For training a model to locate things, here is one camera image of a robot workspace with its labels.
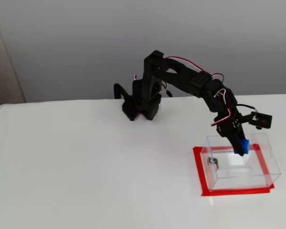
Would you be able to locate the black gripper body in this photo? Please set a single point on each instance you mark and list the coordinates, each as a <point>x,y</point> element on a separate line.
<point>231,134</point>

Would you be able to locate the blue lego brick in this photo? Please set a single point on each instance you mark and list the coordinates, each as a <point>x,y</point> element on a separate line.
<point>246,146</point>

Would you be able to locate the silver box lock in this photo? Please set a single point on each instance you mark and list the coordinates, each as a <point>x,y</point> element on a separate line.
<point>213,162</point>

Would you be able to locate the transparent acrylic box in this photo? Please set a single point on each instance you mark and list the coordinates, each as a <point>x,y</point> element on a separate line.
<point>264,155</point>

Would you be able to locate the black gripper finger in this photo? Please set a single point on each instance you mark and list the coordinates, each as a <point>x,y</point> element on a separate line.
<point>243,136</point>
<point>234,138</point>

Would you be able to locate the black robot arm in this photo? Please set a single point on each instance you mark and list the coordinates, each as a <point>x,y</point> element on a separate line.
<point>181,78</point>

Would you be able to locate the black table clamp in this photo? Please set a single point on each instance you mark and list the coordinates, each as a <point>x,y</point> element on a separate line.
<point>116,89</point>

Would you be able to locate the red tape frame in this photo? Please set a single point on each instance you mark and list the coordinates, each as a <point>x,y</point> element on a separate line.
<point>240,191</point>

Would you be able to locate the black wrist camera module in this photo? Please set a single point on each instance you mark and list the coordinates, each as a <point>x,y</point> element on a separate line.
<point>262,120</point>

